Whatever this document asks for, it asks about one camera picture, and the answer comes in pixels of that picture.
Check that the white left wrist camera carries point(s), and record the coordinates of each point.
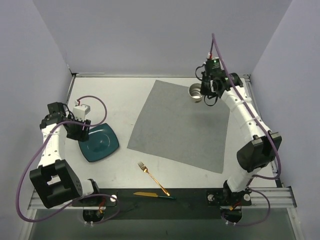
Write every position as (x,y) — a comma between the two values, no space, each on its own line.
(80,112)

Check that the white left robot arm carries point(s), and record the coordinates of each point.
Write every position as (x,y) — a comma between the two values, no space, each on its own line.
(54,180)

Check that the gold fork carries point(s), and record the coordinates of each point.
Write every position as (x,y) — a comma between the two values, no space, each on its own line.
(144,168)

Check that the teal square plate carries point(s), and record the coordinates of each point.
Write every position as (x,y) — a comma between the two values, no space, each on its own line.
(102,142)

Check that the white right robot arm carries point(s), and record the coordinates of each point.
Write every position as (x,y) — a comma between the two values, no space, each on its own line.
(261,144)

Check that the grey cloth placemat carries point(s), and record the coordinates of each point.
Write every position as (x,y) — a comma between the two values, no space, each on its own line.
(171,126)

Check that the gold knife teal handle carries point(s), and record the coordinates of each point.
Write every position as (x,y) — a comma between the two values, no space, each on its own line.
(153,195)

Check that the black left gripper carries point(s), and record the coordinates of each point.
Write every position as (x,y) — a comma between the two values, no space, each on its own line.
(78,129)

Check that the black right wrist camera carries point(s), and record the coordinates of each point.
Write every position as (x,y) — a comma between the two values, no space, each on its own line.
(212,65)

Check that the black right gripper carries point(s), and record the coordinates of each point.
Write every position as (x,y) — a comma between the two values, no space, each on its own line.
(205,88)

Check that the white steel cup brown band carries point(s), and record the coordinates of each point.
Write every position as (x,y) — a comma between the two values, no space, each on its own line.
(194,92)

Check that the aluminium front rail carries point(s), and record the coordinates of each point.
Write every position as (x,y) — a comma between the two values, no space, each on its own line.
(278,197)

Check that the black front mat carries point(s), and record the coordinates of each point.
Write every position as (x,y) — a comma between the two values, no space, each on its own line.
(189,204)

